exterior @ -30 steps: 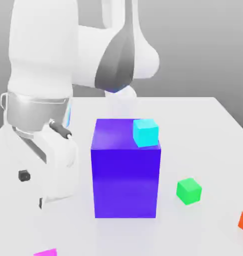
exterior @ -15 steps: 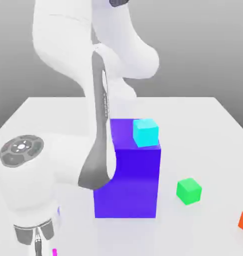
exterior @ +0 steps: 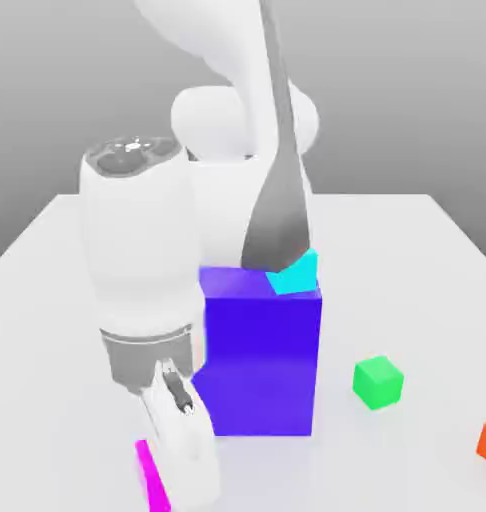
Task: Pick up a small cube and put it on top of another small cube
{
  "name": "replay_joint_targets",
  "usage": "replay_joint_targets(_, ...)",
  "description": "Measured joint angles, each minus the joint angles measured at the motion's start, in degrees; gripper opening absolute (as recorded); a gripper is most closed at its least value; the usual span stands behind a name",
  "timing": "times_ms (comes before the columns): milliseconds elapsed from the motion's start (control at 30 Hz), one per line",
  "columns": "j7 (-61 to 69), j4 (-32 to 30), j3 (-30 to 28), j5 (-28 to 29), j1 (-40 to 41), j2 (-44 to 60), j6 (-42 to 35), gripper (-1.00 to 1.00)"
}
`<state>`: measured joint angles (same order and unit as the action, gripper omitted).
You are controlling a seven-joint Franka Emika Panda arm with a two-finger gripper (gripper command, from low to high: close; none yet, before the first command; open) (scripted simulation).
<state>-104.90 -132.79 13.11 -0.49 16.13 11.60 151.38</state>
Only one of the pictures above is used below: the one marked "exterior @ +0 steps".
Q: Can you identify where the small green cube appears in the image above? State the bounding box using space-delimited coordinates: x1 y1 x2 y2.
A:
351 354 405 412

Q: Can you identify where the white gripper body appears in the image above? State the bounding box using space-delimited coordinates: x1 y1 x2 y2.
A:
139 359 223 512

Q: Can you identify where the small cyan cube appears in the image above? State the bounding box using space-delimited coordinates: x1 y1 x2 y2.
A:
265 247 320 297

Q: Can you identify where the large blue box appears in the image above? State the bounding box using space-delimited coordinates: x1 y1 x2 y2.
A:
191 266 323 438

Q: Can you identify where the small magenta cube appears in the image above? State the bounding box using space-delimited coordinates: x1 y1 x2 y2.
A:
134 439 173 512

